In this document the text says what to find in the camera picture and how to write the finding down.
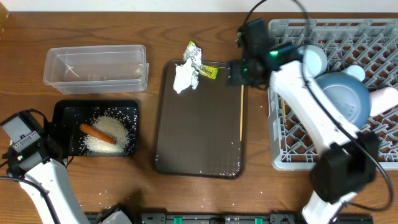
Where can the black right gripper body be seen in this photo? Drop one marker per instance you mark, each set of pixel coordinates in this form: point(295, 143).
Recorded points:
point(240, 73)

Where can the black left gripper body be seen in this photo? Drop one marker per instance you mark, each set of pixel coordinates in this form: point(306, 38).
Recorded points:
point(60, 137)

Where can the wooden chopstick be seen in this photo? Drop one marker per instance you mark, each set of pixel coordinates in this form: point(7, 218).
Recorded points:
point(283, 111)
point(241, 114)

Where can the orange carrot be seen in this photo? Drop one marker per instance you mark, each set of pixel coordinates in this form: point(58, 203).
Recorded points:
point(89, 130)

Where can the yellow snack packet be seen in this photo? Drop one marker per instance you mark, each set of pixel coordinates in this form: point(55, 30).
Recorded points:
point(208, 71)

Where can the pile of white rice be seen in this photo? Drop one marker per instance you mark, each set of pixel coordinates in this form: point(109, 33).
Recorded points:
point(118, 123)

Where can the light blue bowl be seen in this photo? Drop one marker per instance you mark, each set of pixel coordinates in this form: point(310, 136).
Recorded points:
point(314, 58)

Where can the silver foil wrapper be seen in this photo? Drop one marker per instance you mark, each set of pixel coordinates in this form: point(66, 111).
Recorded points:
point(193, 53)

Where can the white napkin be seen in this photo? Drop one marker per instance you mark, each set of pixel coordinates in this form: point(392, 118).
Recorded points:
point(185, 76)

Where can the dark blue plate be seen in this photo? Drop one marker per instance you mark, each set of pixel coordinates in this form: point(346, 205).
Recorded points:
point(349, 96)

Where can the light blue cup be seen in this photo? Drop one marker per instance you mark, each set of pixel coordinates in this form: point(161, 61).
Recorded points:
point(355, 71)

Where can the white pink cup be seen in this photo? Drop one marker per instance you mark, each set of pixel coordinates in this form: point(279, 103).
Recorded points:
point(383, 100)

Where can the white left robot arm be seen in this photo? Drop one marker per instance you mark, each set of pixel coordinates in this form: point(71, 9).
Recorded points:
point(48, 186)

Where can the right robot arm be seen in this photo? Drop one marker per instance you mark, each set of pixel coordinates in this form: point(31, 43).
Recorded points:
point(348, 157)

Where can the grey dishwasher rack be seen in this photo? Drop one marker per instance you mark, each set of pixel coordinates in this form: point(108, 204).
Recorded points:
point(369, 43)

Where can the black rectangular tray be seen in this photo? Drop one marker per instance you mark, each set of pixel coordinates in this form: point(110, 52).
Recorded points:
point(69, 114)

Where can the brown serving tray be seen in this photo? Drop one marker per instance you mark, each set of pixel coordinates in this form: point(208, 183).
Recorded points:
point(197, 131)

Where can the clear plastic bin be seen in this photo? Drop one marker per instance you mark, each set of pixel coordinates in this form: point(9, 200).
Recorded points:
point(97, 69)

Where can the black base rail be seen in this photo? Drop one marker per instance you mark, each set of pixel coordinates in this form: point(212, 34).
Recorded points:
point(275, 218)

